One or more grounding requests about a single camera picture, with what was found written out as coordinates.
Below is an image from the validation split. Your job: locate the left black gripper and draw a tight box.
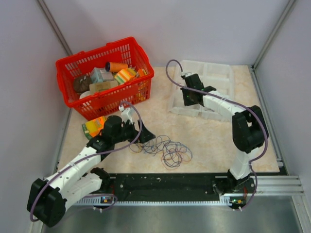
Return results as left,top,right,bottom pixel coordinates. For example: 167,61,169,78
113,119,155,144

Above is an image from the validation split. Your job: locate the coloured wire pile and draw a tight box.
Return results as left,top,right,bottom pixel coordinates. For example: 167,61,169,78
128,134,193,170

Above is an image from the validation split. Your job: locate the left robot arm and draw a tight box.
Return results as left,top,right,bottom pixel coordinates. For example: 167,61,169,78
26,116,156,227

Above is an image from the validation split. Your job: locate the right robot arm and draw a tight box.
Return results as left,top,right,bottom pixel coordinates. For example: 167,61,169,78
181,73,269,194

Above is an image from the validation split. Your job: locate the orange yellow box on table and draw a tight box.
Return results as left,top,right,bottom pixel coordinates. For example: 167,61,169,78
82,116,106,140

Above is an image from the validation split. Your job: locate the striped yellow green box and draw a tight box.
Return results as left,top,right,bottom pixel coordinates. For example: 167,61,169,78
114,68,137,84

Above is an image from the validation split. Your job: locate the beige carton box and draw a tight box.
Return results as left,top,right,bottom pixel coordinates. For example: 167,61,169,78
89,80,119,95

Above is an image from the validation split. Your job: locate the red plastic basket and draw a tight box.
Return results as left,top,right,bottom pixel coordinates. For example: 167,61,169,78
55,37,154,120

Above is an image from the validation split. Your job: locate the teal grey box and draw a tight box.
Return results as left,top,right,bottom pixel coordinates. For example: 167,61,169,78
90,67,114,83

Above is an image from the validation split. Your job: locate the brown round item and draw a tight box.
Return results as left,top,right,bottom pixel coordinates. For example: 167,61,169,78
73,75,92,94

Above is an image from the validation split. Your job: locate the clear compartment tray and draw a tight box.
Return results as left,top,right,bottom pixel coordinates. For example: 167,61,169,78
168,60,235,122

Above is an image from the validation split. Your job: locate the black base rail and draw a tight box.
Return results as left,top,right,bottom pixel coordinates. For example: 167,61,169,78
95,173,255,202

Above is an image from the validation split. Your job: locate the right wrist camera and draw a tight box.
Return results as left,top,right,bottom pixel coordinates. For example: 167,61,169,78
181,72,192,79

